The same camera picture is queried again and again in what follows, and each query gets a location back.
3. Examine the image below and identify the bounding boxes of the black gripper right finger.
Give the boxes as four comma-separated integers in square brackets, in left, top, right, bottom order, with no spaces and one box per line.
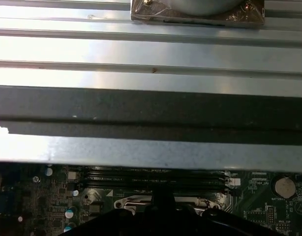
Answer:
[163,189,302,236]

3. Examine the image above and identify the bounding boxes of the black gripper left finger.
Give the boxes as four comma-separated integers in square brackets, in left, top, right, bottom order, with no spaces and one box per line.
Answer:
[67,189,164,236]

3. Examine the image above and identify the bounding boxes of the metal locking lever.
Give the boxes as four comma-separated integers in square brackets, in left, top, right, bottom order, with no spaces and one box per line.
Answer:
[126,199,211,210]

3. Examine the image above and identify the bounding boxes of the metal socket cover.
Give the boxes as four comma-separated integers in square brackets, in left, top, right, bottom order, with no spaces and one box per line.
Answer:
[114,194,227,217]

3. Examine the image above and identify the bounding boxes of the CPU socket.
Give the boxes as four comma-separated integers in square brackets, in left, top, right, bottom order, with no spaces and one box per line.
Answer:
[113,193,228,218]

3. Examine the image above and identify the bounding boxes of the black RAM slot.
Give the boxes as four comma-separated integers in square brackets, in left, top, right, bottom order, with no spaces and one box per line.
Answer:
[74,179,242,189]
[67,171,232,180]

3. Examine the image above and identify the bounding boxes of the green motherboard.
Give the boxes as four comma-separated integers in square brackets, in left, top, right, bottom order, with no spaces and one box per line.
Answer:
[0,163,302,236]

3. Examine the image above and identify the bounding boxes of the round coin battery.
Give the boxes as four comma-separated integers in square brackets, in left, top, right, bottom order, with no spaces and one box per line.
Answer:
[274,177,296,199]

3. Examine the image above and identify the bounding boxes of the black PC case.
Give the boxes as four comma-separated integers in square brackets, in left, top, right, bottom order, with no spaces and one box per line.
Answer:
[0,85,302,173]

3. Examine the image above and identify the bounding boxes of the brown square base plate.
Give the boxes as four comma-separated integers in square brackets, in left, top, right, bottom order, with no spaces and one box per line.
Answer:
[130,0,266,30]

